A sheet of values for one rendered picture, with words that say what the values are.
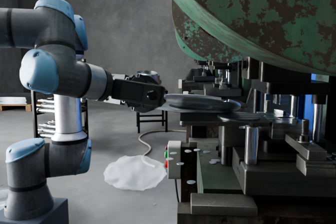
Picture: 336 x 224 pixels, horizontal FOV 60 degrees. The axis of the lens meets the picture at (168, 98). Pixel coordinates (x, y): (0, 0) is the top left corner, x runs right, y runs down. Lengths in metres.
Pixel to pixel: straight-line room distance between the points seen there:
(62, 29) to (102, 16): 7.22
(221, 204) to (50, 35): 0.49
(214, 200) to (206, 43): 1.62
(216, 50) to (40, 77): 1.75
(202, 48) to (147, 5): 5.53
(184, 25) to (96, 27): 5.77
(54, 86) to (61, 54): 0.06
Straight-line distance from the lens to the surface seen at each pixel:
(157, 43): 7.50
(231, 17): 0.39
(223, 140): 0.85
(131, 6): 7.69
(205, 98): 0.73
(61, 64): 0.57
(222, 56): 2.18
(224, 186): 0.75
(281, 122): 0.85
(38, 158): 1.03
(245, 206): 0.67
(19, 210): 1.08
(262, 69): 0.81
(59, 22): 0.61
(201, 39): 2.18
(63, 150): 1.01
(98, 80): 0.61
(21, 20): 0.62
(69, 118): 1.00
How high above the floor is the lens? 0.95
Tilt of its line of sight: 8 degrees down
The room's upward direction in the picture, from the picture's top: straight up
